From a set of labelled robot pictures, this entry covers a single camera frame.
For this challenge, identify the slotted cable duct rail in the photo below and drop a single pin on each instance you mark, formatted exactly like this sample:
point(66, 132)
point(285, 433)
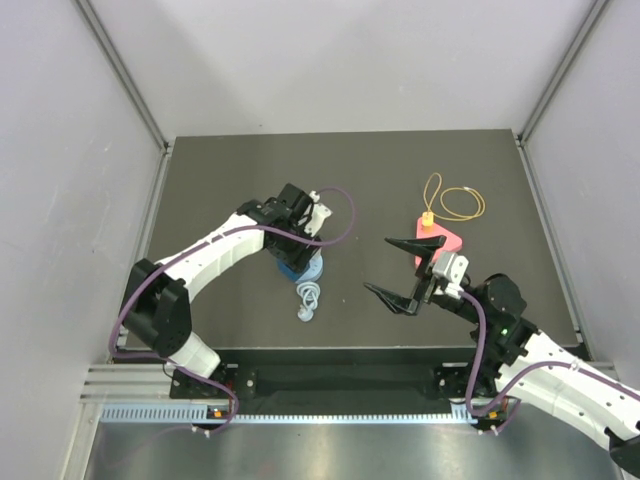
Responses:
point(130, 413)

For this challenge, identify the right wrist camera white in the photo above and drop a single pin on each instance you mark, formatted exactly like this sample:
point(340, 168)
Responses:
point(449, 270)

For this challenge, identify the light blue round power strip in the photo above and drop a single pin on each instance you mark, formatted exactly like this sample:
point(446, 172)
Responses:
point(308, 289)

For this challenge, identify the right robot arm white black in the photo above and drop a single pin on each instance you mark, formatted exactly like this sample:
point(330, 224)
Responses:
point(515, 361)

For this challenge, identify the yellow charger with cable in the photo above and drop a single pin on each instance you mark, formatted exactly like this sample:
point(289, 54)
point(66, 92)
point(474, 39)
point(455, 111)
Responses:
point(427, 221)

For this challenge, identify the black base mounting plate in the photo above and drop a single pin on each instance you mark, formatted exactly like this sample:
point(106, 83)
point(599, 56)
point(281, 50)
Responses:
point(389, 380)

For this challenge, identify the blue cube plug adapter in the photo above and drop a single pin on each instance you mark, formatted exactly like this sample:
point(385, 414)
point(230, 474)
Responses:
point(290, 274)

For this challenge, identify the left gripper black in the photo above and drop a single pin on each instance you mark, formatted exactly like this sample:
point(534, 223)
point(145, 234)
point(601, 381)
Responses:
point(295, 260)

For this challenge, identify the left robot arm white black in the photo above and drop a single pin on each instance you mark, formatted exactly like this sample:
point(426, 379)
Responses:
point(157, 303)

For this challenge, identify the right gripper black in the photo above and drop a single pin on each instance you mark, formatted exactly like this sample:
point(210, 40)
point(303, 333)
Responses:
point(427, 281)

